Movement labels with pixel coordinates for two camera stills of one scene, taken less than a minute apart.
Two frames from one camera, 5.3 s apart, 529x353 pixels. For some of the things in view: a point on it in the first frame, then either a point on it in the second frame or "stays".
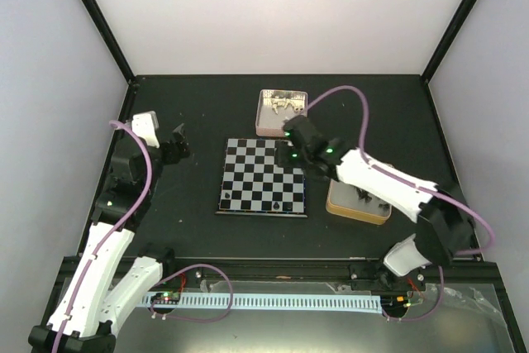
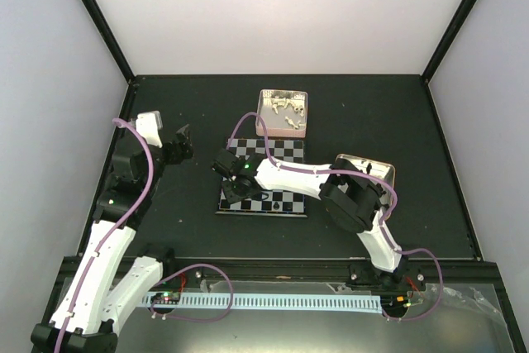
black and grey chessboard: (253, 184) stays
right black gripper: (282, 158) -> (232, 197)
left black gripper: (173, 155) stays
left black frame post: (98, 15) stays
